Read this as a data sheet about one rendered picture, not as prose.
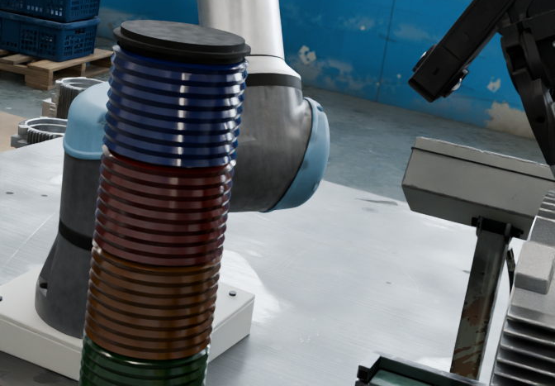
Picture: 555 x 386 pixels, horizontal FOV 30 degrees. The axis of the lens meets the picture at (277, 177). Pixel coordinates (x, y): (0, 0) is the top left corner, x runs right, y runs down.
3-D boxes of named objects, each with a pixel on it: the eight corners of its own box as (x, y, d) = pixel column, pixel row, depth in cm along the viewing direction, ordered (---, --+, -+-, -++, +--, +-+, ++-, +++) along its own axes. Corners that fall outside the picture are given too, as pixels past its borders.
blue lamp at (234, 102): (257, 152, 48) (271, 57, 47) (198, 178, 43) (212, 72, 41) (144, 124, 50) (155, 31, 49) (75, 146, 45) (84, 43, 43)
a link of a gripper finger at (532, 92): (566, 164, 71) (525, 42, 70) (544, 170, 71) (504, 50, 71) (576, 152, 75) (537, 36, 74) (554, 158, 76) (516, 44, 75)
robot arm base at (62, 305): (2, 309, 103) (8, 218, 99) (90, 259, 116) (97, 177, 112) (132, 360, 97) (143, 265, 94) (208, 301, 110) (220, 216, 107)
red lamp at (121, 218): (244, 243, 49) (257, 152, 48) (186, 280, 44) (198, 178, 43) (135, 212, 51) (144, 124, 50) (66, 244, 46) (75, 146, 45)
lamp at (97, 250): (232, 329, 50) (244, 243, 49) (173, 375, 45) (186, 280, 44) (125, 295, 53) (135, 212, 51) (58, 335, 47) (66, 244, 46)
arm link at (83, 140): (43, 196, 105) (53, 68, 101) (168, 191, 111) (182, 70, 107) (75, 247, 95) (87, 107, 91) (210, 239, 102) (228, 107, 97)
